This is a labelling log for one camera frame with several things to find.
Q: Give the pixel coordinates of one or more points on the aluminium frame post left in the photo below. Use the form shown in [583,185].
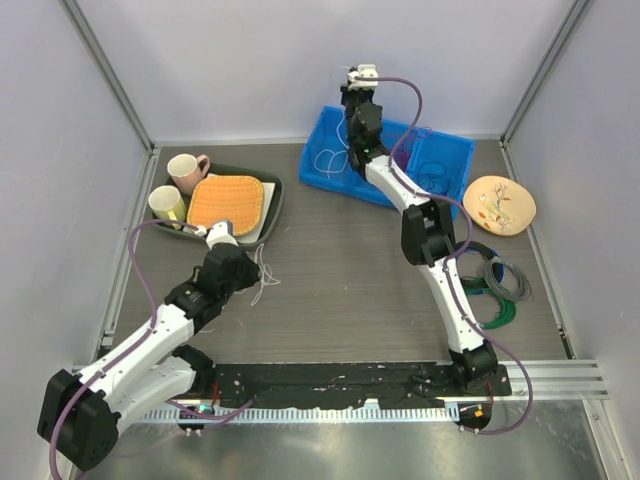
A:
[95,50]

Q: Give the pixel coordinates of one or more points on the aluminium frame post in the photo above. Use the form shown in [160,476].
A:
[95,50]
[571,21]

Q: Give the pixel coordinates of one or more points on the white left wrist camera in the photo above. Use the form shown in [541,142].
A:
[220,232]

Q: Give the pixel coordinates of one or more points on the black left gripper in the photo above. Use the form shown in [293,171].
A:
[251,269]

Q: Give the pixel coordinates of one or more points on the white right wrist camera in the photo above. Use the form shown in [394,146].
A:
[362,76]

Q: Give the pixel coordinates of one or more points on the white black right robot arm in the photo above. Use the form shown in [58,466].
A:
[427,236]

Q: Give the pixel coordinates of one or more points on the slotted cable duct rail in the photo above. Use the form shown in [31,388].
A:
[370,413]

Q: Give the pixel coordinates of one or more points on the aluminium frame post right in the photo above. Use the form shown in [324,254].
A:
[571,21]

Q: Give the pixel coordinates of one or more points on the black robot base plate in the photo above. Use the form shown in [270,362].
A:
[338,386]

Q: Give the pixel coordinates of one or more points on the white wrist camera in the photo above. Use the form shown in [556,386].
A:
[362,76]
[220,232]

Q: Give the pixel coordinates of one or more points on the dark green plastic tray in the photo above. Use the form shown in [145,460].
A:
[272,204]

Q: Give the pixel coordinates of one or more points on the orange woven mat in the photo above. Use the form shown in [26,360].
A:
[226,202]

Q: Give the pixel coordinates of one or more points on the pink ceramic mug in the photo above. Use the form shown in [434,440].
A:
[187,171]

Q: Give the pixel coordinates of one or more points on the blue three-compartment plastic bin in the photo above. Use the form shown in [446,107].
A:
[437,162]

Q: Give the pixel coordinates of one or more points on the yellow green ceramic mug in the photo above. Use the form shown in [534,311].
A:
[166,202]

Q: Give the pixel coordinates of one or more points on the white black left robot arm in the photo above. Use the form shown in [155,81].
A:
[84,414]

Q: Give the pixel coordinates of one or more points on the beige decorated ceramic plate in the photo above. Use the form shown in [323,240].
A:
[499,205]

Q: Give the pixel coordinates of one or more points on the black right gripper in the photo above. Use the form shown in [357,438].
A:
[345,92]

